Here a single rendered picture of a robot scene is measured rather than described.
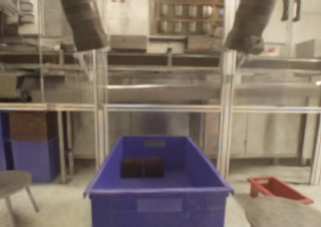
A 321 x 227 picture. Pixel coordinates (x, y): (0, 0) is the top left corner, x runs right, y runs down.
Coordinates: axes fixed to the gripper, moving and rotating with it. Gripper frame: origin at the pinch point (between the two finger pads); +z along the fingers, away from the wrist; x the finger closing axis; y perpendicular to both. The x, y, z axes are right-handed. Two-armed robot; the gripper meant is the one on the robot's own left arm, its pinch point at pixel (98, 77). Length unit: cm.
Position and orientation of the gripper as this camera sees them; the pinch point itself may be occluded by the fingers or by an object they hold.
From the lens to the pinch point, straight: 49.6
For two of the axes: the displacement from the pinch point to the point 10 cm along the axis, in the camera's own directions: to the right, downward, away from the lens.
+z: 1.7, 8.6, 4.9
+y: 1.4, -5.1, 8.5
